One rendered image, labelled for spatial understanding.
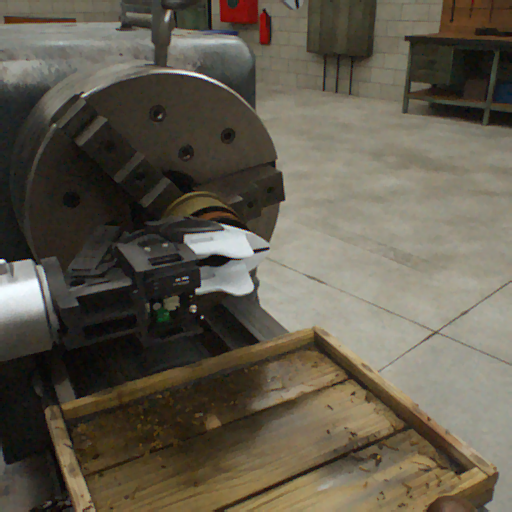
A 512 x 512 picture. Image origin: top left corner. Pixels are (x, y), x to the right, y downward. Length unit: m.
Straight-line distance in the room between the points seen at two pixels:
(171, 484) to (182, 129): 0.38
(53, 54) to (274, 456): 0.55
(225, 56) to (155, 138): 0.25
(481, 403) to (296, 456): 1.65
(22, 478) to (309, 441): 0.65
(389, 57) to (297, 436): 7.88
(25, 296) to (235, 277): 0.19
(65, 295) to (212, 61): 0.48
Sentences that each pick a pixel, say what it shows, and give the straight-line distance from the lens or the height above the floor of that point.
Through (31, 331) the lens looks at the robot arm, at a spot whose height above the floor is 1.08.
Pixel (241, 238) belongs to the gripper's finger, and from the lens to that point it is 0.53.
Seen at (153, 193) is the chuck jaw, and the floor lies 1.13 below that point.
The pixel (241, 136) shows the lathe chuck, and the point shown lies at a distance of 0.70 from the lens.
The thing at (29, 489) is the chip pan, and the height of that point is 0.54.
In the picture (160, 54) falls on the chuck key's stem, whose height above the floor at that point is 1.25.
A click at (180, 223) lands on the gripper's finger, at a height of 1.13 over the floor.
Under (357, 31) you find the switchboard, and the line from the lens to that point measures 8.35.
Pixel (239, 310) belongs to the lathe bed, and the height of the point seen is 0.87.
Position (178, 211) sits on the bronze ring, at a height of 1.11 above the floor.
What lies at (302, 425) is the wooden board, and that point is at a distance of 0.64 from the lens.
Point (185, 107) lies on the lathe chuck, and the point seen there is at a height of 1.20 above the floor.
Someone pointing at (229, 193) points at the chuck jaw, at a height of 1.11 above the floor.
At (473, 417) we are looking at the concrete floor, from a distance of 2.15.
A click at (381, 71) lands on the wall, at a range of 8.45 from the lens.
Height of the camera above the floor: 1.31
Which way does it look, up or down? 26 degrees down
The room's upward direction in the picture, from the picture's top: straight up
